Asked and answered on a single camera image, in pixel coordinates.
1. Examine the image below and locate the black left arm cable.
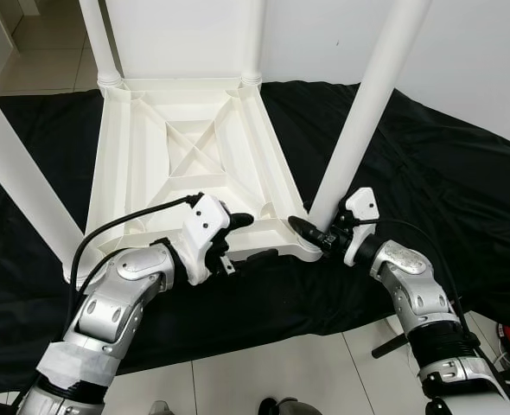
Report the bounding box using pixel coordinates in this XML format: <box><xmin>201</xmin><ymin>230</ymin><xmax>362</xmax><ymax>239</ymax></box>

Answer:
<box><xmin>65</xmin><ymin>194</ymin><xmax>203</xmax><ymax>340</ymax></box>

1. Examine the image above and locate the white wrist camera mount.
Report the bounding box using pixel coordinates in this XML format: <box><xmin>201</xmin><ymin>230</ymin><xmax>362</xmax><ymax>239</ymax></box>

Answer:
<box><xmin>341</xmin><ymin>187</ymin><xmax>382</xmax><ymax>268</ymax></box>
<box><xmin>180</xmin><ymin>194</ymin><xmax>233</xmax><ymax>287</ymax></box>

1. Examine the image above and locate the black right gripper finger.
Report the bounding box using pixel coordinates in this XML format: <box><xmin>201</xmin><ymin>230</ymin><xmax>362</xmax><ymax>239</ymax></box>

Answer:
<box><xmin>287</xmin><ymin>215</ymin><xmax>335</xmax><ymax>252</ymax></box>

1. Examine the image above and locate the black tablecloth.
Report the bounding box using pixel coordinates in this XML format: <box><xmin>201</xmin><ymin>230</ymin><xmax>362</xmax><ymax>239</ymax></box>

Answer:
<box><xmin>0</xmin><ymin>82</ymin><xmax>510</xmax><ymax>394</ymax></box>

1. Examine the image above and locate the white plastic children table top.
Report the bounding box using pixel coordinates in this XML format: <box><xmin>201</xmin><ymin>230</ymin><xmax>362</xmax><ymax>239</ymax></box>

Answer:
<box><xmin>65</xmin><ymin>76</ymin><xmax>323</xmax><ymax>282</ymax></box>

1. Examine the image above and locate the black robot right foot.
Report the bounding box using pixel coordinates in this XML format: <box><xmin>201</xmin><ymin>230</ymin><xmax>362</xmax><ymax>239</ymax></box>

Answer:
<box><xmin>258</xmin><ymin>397</ymin><xmax>322</xmax><ymax>415</ymax></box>

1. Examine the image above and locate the white plastic table leg tube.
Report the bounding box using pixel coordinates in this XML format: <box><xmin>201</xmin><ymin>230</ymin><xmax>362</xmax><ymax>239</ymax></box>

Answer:
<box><xmin>241</xmin><ymin>0</ymin><xmax>265</xmax><ymax>86</ymax></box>
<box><xmin>307</xmin><ymin>0</ymin><xmax>434</xmax><ymax>231</ymax></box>
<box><xmin>80</xmin><ymin>0</ymin><xmax>124</xmax><ymax>88</ymax></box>
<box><xmin>0</xmin><ymin>73</ymin><xmax>89</xmax><ymax>283</ymax></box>

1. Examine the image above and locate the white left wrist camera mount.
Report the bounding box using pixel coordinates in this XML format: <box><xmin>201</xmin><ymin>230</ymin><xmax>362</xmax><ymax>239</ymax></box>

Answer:
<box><xmin>180</xmin><ymin>194</ymin><xmax>233</xmax><ymax>287</ymax></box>

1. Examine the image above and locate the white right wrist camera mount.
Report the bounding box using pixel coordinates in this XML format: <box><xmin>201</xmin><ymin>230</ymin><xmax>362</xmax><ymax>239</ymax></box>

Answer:
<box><xmin>341</xmin><ymin>187</ymin><xmax>382</xmax><ymax>268</ymax></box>

